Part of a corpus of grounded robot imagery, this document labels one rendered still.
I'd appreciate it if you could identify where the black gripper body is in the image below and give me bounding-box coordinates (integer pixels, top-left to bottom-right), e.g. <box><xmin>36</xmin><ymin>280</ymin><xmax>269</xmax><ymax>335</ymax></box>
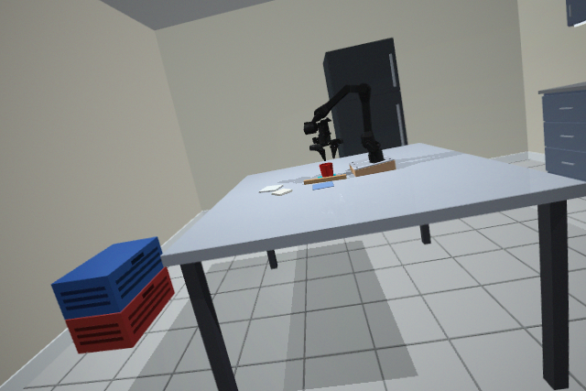
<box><xmin>309</xmin><ymin>130</ymin><xmax>343</xmax><ymax>150</ymax></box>

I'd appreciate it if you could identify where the tan wooden plank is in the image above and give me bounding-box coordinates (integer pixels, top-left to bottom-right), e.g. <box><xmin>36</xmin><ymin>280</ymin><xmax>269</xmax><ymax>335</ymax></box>
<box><xmin>304</xmin><ymin>174</ymin><xmax>347</xmax><ymax>185</ymax></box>

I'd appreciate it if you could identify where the red cup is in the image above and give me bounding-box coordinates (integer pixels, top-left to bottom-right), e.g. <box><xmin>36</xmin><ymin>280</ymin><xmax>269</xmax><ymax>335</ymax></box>
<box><xmin>319</xmin><ymin>162</ymin><xmax>333</xmax><ymax>178</ymax></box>

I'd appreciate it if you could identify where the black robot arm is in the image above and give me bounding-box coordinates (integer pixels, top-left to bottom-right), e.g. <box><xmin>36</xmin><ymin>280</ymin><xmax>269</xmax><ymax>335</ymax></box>
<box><xmin>304</xmin><ymin>83</ymin><xmax>385</xmax><ymax>163</ymax></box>

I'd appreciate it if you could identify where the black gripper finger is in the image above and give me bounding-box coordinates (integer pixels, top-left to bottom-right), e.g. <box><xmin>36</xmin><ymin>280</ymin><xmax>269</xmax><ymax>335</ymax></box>
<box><xmin>315</xmin><ymin>148</ymin><xmax>326</xmax><ymax>161</ymax></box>
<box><xmin>330</xmin><ymin>145</ymin><xmax>339</xmax><ymax>158</ymax></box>

